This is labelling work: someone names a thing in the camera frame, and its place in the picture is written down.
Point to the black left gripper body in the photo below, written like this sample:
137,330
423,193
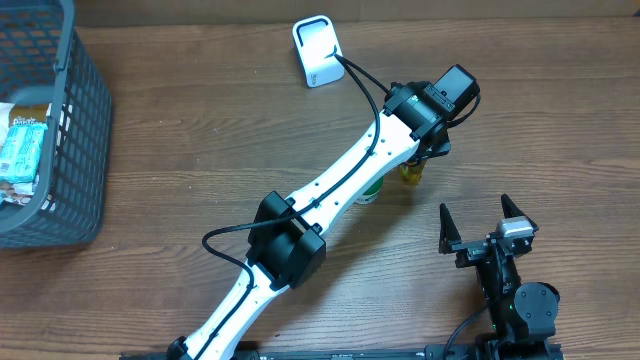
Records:
439,144

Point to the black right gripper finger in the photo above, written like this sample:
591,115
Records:
510,210
449,235

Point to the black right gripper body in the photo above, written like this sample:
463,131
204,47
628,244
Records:
471,252

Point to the yellow bottle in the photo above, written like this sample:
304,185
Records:
412,171

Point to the green lid jar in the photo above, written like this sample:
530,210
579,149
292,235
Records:
371,194

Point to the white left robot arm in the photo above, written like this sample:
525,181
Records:
286,237

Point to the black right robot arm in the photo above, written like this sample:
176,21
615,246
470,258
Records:
522,314

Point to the white barcode scanner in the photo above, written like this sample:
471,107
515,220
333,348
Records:
317,45

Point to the dark grey plastic basket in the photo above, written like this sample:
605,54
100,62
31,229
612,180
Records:
43,61

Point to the brown snack packet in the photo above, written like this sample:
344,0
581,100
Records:
28,114

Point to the light blue wipes pack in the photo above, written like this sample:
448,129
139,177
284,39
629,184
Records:
21,152

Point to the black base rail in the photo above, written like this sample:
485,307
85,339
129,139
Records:
430,352

